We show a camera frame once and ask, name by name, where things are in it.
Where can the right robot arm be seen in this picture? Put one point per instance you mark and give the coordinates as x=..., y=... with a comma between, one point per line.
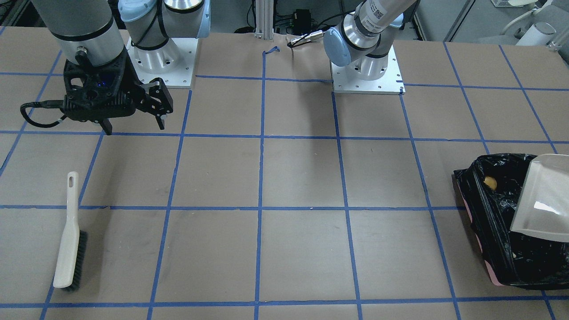
x=91, y=24

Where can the black lined trash bin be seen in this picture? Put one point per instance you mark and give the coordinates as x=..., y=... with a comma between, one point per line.
x=511, y=258

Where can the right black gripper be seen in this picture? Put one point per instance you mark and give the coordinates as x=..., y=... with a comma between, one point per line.
x=134, y=89

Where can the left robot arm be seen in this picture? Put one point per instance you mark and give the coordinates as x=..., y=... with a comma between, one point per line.
x=365, y=36

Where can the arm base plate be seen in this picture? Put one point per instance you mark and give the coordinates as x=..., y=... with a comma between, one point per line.
x=369, y=76
x=174, y=63

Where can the yellow potato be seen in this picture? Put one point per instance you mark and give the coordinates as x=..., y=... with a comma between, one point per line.
x=490, y=182

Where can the aluminium frame post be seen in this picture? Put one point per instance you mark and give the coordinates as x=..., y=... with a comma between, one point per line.
x=264, y=19

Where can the cream plastic dustpan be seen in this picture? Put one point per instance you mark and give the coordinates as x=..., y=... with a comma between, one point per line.
x=543, y=207

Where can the cream hand brush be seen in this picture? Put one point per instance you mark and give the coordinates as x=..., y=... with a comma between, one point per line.
x=73, y=242

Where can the metal cable connector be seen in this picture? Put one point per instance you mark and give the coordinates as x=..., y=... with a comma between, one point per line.
x=306, y=38

